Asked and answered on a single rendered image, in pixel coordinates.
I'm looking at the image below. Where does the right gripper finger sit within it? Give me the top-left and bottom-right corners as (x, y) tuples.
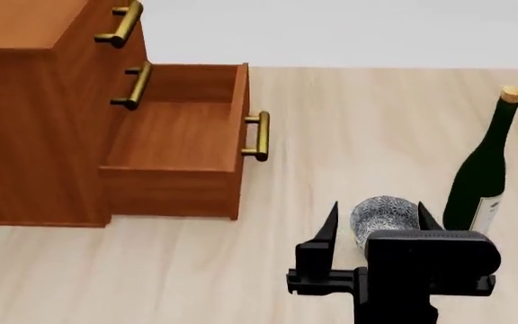
(296, 200), (340, 272)
(416, 200), (445, 232)

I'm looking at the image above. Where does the wooden drawer with open tray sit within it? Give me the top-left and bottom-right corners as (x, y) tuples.
(98, 62), (251, 222)

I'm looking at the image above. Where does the wooden middle drawer front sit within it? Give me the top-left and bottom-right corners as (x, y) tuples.
(66, 59), (152, 167)

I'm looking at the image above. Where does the wooden highest drawer front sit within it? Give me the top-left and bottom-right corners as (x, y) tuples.
(51, 0), (148, 103)

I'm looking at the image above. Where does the wooden cabinet body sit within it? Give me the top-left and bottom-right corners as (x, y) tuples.
(0, 0), (148, 229)

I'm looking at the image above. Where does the patterned grey white cup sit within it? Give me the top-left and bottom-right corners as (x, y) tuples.
(350, 194), (423, 255)

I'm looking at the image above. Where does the dark green wine bottle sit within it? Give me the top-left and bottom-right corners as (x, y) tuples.
(442, 97), (518, 240)

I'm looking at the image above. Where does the tan bottle cork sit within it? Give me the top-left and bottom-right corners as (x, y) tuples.
(499, 85), (518, 104)

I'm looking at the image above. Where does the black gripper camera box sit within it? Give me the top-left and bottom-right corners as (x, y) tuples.
(366, 229), (502, 282)

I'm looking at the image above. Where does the brass handle of tray drawer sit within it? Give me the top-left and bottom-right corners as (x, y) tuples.
(240, 111), (271, 163)

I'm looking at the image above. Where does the brass handle of middle drawer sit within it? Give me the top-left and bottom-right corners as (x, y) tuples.
(110, 60), (154, 111)

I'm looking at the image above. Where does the brass handle of highest drawer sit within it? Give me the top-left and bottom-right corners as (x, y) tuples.
(94, 0), (145, 50)

